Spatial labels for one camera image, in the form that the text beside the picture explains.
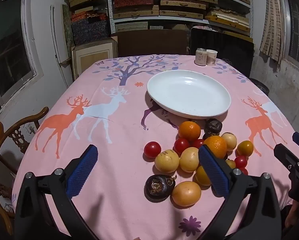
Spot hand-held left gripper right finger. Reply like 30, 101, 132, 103
198, 144, 282, 240

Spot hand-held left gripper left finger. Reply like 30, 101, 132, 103
15, 144, 99, 240

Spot orange-yellow passion fruit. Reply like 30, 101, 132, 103
171, 181, 201, 207
195, 165, 212, 186

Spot orange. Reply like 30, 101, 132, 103
204, 135, 227, 159
178, 121, 201, 142

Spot yellow-orange tomato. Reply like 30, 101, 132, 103
236, 140, 254, 158

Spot dark mangosteen with golden marks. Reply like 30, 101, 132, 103
144, 174, 177, 202

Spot white oval plate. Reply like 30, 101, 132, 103
147, 70, 231, 120

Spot person's right hand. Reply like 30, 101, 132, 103
284, 201, 299, 230

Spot pink deer print tablecloth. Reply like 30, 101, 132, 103
12, 54, 299, 240

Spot black round stool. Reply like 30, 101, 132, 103
249, 77, 270, 96

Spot barred window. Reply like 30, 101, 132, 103
281, 0, 299, 69

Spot paper cup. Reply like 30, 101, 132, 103
206, 49, 218, 66

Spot beige drink can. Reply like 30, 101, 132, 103
195, 48, 208, 66

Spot black panel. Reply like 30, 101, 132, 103
190, 27, 255, 77

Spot hanging bamboo mats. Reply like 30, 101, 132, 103
259, 0, 288, 63

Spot white leaning strip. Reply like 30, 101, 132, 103
50, 4, 74, 85

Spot stack of blue patterned boxes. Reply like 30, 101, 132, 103
71, 20, 110, 46

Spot dark brown board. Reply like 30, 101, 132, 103
117, 29, 190, 57

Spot green patterned panel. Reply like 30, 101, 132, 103
62, 4, 75, 53

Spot white framed sliding window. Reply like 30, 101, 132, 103
0, 0, 43, 117

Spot stack of orange patterned boxes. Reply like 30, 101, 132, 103
71, 11, 108, 23

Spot white metal shelf rack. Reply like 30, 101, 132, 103
107, 0, 253, 37

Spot beige picture frame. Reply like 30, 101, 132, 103
72, 37, 118, 80

